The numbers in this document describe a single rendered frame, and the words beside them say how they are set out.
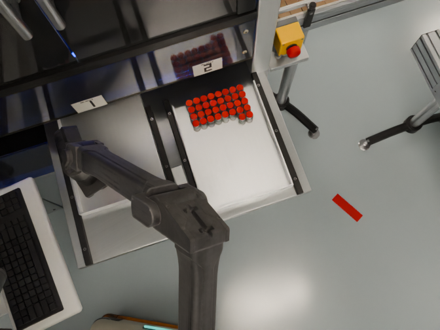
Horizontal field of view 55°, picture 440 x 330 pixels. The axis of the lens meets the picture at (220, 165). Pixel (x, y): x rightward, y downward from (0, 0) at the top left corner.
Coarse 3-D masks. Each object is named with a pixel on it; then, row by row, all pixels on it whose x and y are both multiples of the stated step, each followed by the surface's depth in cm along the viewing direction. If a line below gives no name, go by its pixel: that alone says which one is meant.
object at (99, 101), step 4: (96, 96) 114; (100, 96) 114; (84, 100) 114; (88, 100) 114; (92, 100) 115; (96, 100) 116; (100, 100) 116; (104, 100) 117; (72, 104) 114; (76, 104) 114; (80, 104) 115; (84, 104) 116; (88, 104) 116; (96, 104) 118; (100, 104) 118; (104, 104) 119; (76, 108) 116; (80, 108) 117; (84, 108) 118; (88, 108) 118; (92, 108) 119; (80, 112) 119
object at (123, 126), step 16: (96, 112) 131; (112, 112) 131; (128, 112) 131; (144, 112) 127; (80, 128) 130; (96, 128) 129; (112, 128) 129; (128, 128) 129; (144, 128) 129; (112, 144) 128; (128, 144) 128; (144, 144) 128; (128, 160) 127; (144, 160) 126; (160, 160) 126; (160, 176) 125; (80, 192) 124; (96, 192) 124; (112, 192) 124; (80, 208) 121; (96, 208) 120
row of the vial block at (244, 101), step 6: (234, 102) 126; (240, 102) 126; (246, 102) 126; (216, 108) 125; (222, 108) 125; (228, 108) 126; (234, 108) 128; (192, 114) 125; (198, 114) 125; (210, 114) 125; (192, 120) 126; (198, 120) 129
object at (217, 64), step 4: (212, 60) 116; (216, 60) 116; (220, 60) 117; (200, 64) 116; (204, 64) 116; (212, 64) 118; (216, 64) 119; (220, 64) 119; (192, 68) 116; (196, 68) 117; (200, 68) 118; (208, 68) 119; (212, 68) 120; (216, 68) 121; (220, 68) 121; (196, 72) 119; (200, 72) 120; (204, 72) 121; (208, 72) 121
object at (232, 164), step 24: (264, 120) 129; (192, 144) 127; (216, 144) 127; (240, 144) 127; (264, 144) 127; (192, 168) 122; (216, 168) 125; (240, 168) 125; (264, 168) 125; (216, 192) 123; (240, 192) 123; (264, 192) 120
